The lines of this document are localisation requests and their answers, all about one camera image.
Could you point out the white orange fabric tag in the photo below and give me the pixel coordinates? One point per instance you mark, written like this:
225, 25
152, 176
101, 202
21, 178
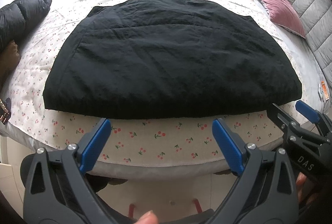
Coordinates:
323, 90

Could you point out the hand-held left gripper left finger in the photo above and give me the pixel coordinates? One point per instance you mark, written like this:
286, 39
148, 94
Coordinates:
94, 144

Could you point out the large pink velvet pillow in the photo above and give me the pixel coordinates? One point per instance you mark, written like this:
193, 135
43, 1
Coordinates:
275, 0

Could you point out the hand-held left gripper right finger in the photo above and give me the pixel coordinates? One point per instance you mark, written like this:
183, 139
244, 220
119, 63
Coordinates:
228, 144

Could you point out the dark device with lights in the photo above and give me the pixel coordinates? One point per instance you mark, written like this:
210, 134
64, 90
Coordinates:
4, 109

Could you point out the person's left hand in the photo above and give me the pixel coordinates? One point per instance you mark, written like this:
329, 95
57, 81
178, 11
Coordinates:
148, 218

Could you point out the cherry print bedsheet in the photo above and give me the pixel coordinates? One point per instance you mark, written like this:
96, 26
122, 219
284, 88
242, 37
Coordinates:
160, 135

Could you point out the black puffer jacket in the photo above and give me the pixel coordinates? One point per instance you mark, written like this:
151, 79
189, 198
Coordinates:
18, 16

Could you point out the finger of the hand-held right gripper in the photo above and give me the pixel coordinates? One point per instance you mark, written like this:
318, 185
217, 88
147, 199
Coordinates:
281, 116
307, 111

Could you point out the person's right hand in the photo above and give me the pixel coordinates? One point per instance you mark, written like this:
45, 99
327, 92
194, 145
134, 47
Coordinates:
303, 187

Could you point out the brown garment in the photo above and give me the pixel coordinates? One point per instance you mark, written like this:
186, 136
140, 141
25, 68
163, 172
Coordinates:
9, 60

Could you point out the black garment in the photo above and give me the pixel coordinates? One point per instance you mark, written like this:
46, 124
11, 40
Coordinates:
168, 58

